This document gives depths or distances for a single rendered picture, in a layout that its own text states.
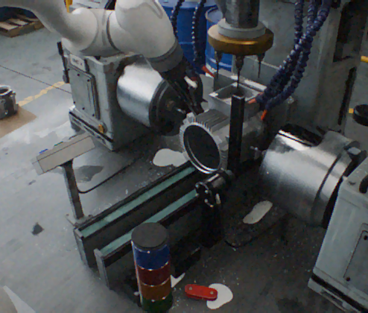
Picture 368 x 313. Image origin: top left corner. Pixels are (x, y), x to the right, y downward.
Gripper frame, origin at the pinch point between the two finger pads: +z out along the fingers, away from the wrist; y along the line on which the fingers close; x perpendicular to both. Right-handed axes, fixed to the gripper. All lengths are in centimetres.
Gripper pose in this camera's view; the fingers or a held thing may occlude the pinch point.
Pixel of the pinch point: (195, 106)
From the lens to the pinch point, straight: 116.2
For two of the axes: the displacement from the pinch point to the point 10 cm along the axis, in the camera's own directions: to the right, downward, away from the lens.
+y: -7.0, -4.2, 5.8
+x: -6.2, 7.6, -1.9
